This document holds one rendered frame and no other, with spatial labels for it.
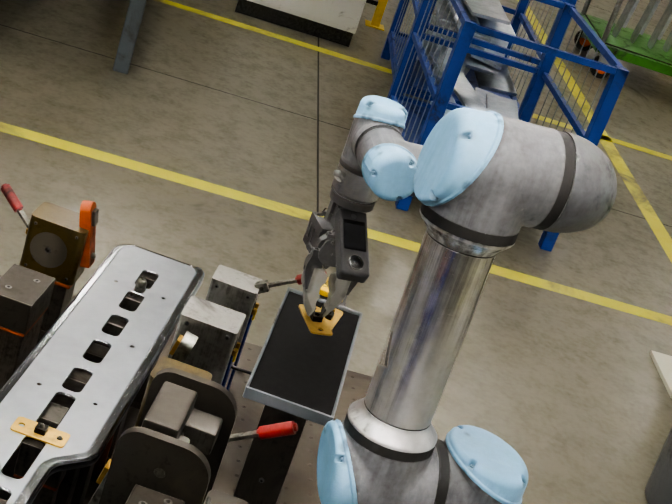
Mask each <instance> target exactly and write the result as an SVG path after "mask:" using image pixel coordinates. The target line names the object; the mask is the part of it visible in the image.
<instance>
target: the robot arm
mask: <svg viewBox="0 0 672 504"><path fill-rule="evenodd" d="M407 115H408V114H407V111H406V109H405V108H404V107H403V106H402V105H400V104H399V103H397V102H395V101H393V100H391V99H388V98H385V97H381V96H375V95H370V96H366V97H364V98H362V100H361V101H360V104H359V106H358V109H357V111H356V114H354V116H353V118H354V119H353V122H352V125H351V128H350V131H349V134H348V137H347V140H346V143H345V146H344V149H343V152H342V155H341V158H340V161H339V164H338V167H337V170H334V171H333V175H334V179H333V182H332V186H331V191H330V194H329V196H330V198H331V200H330V203H329V206H328V208H325V209H324V210H323V211H322V213H320V212H314V211H312V214H311V217H310V220H309V223H308V225H307V228H306V231H305V234H304V237H303V241H304V243H305V245H306V248H307V250H308V252H309V254H308V255H307V256H306V258H305V261H304V265H303V273H302V276H301V282H302V286H303V303H304V308H305V310H306V313H307V315H308V316H311V315H312V314H313V313H314V312H315V310H316V302H317V300H318V299H319V297H320V296H319V292H320V289H321V287H322V286H323V285H324V284H325V283H326V280H327V278H328V276H327V274H326V272H325V271H324V270H323V268H322V265H323V267H324V269H328V268H329V267H336V272H335V273H331V274H330V276H329V279H328V288H329V292H328V294H327V295H328V298H327V301H326V302H325V303H324V305H322V309H321V314H322V316H323V318H324V317H325V316H327V315H328V314H329V313H330V312H331V311H333V310H334V309H335V308H336V307H337V306H338V305H339V304H340V303H341V302H342V301H343V300H344V298H345V297H346V296H348V295H349V293H350V292H351V291H352V290H353V288H354V287H355V286H356V284H357V283H364V282H365V281H366V280H367V279H368V277H369V276H370V271H369V251H368V231H367V214H366V212H371V211H372V210H373V208H374V205H375V202H376V201H377V200H378V198H381V199H384V200H387V201H397V200H401V199H405V198H407V197H408V196H412V197H417V199H418V200H419V201H421V203H422V204H421V207H420V215H421V217H422V219H423V220H424V222H425V224H426V227H427V229H426V232H425V235H424V237H423V240H422V243H421V246H420V248H419V251H418V254H417V257H416V260H415V262H414V265H413V268H412V271H411V273H410V276H409V279H408V282H407V284H406V287H405V290H404V293H403V295H402V298H401V301H400V304H399V306H398V309H397V312H396V315H395V317H394V320H393V323H392V326H391V329H390V331H389V334H388V337H387V340H386V342H385V345H384V348H383V351H382V353H381V356H380V359H379V362H378V364H377V367H376V370H375V373H374V375H373V378H372V381H371V384H370V387H369V389H368V392H367V395H366V397H365V398H362V399H359V400H356V401H354V402H353V403H352V404H351V405H350V406H349V409H348V411H347V414H346V417H345V419H344V421H343V422H341V421H340V420H338V419H336V420H335V421H333V420H331V421H329V422H327V424H326V425H325V426H324V428H323V431H322V434H321V438H320V442H319V448H318V457H317V486H318V493H319V498H320V501H321V504H521V503H522V496H523V493H524V491H525V488H526V486H527V483H528V471H527V467H526V465H525V463H524V461H523V460H522V458H521V457H520V456H519V454H518V453H517V452H516V451H515V450H514V449H513V448H512V447H511V446H510V445H509V444H507V443H506V442H505V441H504V440H502V439H501V438H499V437H498V436H496V435H494V434H492V433H490V432H488V431H486V430H484V429H481V428H478V427H475V426H470V425H459V426H457V427H454V428H452V429H451V431H449V432H448V433H447V435H446V440H441V439H437V433H436V430H435V428H434V427H433V425H432V423H431V421H432V419H433V416H434V414H435V411H436V408H437V406H438V403H439V401H440V398H441V396H442V393H443V390H444V388H445V385H446V383H447V380H448V377H449V375H450V372H451V370H452V367H453V365H454V362H455V359H456V357H457V354H458V352H459V349H460V346H461V344H462V341H463V339H464V336H465V334H466V331H467V328H468V326H469V323H470V321H471V318H472V315H473V313H474V310H475V308H476V305H477V303H478V300H479V297H480V295H481V292H482V290H483V287H484V284H485V282H486V279H487V277H488V274H489V272H490V269H491V266H492V264H493V261H494V259H495V256H496V254H497V253H499V252H501V251H504V250H506V249H509V248H511V247H512V246H513V245H514V244H515V241H516V239H517V236H518V234H519V231H520V229H521V227H522V226H525V227H529V228H534V229H538V230H544V231H549V232H556V233H573V232H579V231H583V230H586V229H589V228H591V227H593V226H595V225H596V224H598V223H599V222H601V221H602V220H603V219H604V218H605V217H606V216H607V214H608V213H609V212H610V210H611V208H612V206H613V204H614V202H615V198H616V195H617V177H616V173H615V171H614V168H613V166H612V164H611V162H610V160H609V158H608V157H607V156H606V155H605V154H604V153H603V151H602V150H601V149H600V148H599V147H597V146H596V145H595V144H593V143H592V142H590V141H589V140H587V139H585V138H583V137H581V136H579V135H576V134H573V133H570V132H565V131H559V130H556V129H552V128H548V127H544V126H541V125H537V124H533V123H529V122H525V121H521V120H518V119H514V118H510V117H506V116H502V115H500V114H499V113H497V112H494V111H481V110H476V109H471V108H458V109H455V110H452V111H450V112H449V113H448V114H447V115H445V116H444V117H442V118H441V119H440V120H439V122H438V123H437V124H436V125H435V126H434V128H433V129H432V131H431V132H430V134H429V136H428V137H427V139H426V141H425V143H424V145H419V144H415V143H411V142H407V141H405V140H404V138H403V137H402V132H403V129H405V123H406V119H407ZM326 209H327V211H325V210H326ZM362 212H363V213H362ZM320 216H324V217H320ZM311 222H312V223H311ZM310 225H311V226H310ZM309 228H310V229H309ZM308 231H309V232H308ZM307 234H308V235H307Z"/></svg>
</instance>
